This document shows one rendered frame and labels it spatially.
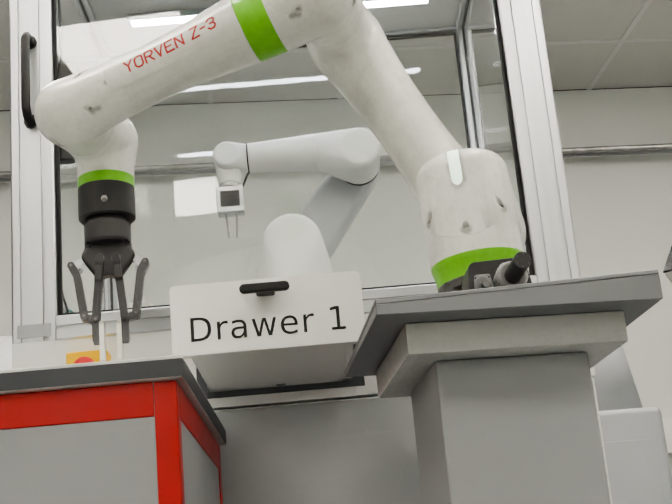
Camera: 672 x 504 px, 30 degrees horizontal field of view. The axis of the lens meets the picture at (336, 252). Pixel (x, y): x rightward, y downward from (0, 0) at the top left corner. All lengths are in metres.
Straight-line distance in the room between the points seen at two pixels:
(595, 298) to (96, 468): 0.65
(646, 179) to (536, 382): 4.49
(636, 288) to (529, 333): 0.14
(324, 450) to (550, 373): 0.67
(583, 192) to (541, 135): 3.58
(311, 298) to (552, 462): 0.50
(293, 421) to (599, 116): 4.11
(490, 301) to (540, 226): 0.80
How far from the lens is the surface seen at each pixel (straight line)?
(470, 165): 1.72
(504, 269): 1.61
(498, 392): 1.59
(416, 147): 1.93
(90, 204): 2.05
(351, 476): 2.18
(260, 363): 2.04
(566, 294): 1.55
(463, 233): 1.68
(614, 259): 5.87
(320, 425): 2.19
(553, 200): 2.33
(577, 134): 6.04
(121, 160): 2.07
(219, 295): 1.90
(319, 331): 1.88
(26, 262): 2.33
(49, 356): 2.28
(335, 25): 1.92
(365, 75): 2.00
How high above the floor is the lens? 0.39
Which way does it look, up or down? 17 degrees up
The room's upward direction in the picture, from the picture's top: 5 degrees counter-clockwise
